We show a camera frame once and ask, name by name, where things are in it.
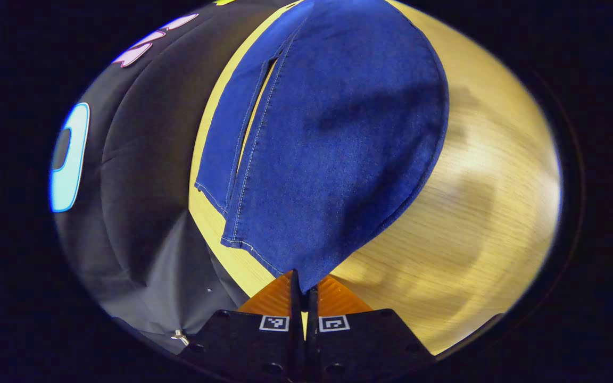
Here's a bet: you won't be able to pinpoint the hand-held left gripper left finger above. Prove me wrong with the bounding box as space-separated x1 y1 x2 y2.
179 270 303 382

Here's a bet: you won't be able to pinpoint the black backdrop cloth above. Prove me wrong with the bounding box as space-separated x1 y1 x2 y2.
51 0 307 354

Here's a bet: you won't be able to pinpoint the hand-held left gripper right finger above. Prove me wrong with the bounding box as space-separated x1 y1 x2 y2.
305 274 437 382

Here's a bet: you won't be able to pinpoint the blue denim jeans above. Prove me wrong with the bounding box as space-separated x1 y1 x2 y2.
195 0 450 294

